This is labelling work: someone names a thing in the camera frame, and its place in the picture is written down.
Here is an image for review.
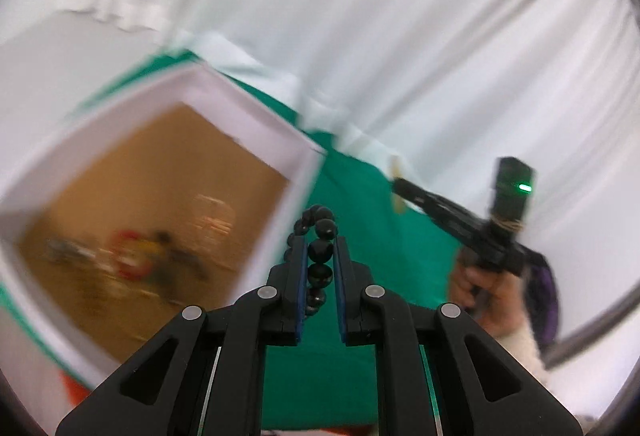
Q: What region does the red bead bracelet amber bead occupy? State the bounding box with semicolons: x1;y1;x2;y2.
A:
107;230;171;282

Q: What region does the cream knit sleeve forearm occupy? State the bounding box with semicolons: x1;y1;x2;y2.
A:
497;323;547;383

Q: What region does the white curtain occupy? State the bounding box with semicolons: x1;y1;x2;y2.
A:
0;0;640;342

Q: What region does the green satin cloth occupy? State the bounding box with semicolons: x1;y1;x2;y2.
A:
0;50;464;432

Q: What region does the person's right hand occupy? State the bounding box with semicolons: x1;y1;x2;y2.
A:
448;247;527;338

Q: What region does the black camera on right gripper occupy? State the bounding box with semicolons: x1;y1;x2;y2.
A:
489;156;535;239

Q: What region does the dark bead bracelet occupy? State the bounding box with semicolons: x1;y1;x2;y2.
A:
282;204;340;319

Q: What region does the white box with brown base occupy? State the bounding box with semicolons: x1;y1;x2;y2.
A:
1;63;326;387

